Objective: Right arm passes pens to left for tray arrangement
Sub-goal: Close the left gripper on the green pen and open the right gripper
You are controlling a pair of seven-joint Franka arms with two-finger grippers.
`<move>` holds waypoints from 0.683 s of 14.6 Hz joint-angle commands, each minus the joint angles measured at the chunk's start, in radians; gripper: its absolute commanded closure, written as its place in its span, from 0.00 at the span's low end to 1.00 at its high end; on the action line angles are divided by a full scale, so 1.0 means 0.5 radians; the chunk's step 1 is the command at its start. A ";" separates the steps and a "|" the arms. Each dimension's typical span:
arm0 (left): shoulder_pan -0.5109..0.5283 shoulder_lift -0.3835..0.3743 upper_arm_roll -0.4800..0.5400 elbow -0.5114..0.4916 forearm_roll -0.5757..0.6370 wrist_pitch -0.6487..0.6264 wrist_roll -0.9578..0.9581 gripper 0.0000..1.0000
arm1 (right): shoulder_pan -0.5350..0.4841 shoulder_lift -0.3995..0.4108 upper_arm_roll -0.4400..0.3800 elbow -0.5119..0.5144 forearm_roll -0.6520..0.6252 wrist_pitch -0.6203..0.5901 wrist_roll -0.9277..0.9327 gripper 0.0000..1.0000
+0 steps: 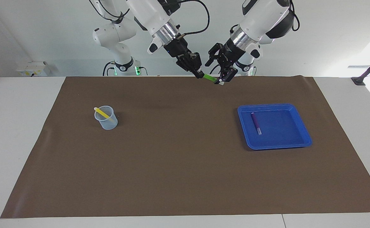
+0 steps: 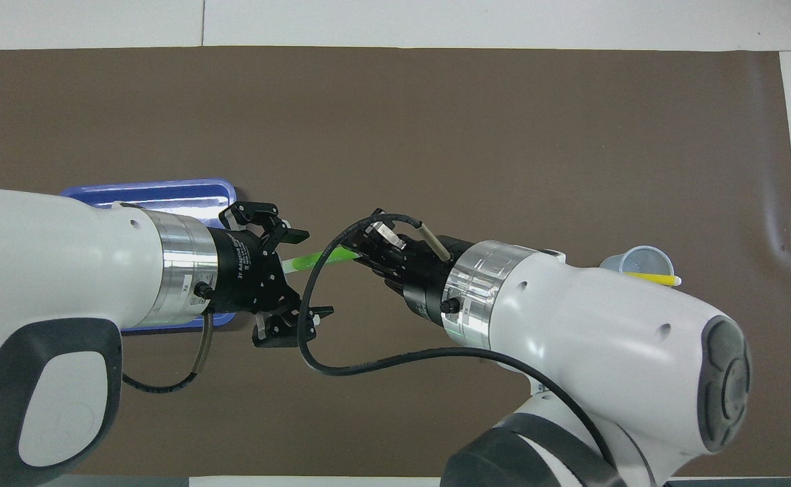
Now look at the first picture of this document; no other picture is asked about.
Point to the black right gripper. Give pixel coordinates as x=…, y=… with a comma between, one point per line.
x=178, y=50

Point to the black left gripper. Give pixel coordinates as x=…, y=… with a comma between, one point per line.
x=229, y=53

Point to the green marker pen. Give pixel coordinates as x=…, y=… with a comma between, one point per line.
x=209, y=77

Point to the purple marker pen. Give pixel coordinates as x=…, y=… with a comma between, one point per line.
x=255, y=123

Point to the yellow marker pen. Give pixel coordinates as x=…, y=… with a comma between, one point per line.
x=102, y=113

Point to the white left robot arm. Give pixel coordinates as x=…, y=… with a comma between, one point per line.
x=264, y=19

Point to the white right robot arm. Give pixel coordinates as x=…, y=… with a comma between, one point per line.
x=147, y=19

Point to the blue plastic tray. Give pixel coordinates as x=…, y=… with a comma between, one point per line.
x=283, y=133

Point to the green lit connector module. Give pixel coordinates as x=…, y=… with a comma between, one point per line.
x=137, y=70

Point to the brown table mat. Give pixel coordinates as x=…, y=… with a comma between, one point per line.
x=178, y=164

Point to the translucent plastic cup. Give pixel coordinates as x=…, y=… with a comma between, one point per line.
x=109, y=124

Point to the black clamp with pole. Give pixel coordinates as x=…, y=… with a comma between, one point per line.
x=360, y=80

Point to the white power strip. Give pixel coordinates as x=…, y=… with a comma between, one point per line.
x=33, y=69

